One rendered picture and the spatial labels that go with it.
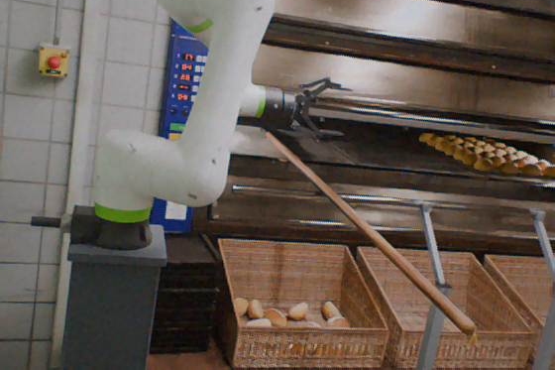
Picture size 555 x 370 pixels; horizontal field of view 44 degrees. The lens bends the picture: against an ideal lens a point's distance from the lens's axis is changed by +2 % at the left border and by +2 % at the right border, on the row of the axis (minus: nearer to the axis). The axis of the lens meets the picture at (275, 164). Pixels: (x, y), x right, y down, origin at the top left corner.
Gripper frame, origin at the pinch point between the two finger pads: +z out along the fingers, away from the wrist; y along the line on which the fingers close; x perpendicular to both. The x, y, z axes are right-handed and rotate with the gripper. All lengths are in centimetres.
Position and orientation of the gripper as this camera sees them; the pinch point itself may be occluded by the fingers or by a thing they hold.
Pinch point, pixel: (343, 111)
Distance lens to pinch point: 204.3
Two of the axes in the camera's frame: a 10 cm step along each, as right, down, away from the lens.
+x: 2.6, 2.8, -9.3
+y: -1.6, 9.6, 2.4
